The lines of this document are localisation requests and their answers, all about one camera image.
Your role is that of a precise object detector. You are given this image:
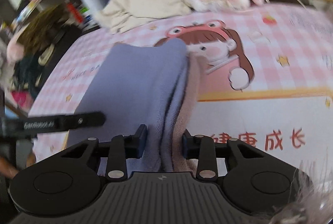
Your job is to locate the purple and brown sweater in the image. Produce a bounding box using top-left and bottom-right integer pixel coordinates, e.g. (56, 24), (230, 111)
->
(67, 38), (197, 173)

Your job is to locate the cream cloth garment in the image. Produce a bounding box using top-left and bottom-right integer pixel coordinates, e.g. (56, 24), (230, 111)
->
(94, 0), (191, 34)

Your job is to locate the pink checkered table mat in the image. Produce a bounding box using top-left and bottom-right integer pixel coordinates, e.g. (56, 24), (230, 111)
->
(29, 4), (332, 184)

